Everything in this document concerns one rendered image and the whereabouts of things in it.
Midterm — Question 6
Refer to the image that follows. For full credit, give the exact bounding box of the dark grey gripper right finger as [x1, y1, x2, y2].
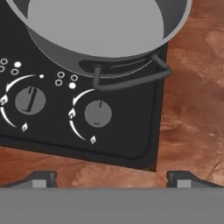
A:
[165, 170, 224, 189]

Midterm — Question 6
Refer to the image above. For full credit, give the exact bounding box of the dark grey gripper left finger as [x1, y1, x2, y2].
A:
[0, 171, 58, 189]

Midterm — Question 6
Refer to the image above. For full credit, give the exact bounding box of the black stove hob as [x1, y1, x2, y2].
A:
[0, 0, 169, 171]

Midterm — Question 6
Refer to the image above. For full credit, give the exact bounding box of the grey stove knob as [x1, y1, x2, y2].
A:
[14, 86, 47, 116]
[83, 99, 113, 129]

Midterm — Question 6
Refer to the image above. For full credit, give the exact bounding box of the grey metal pot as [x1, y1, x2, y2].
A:
[4, 0, 193, 93]

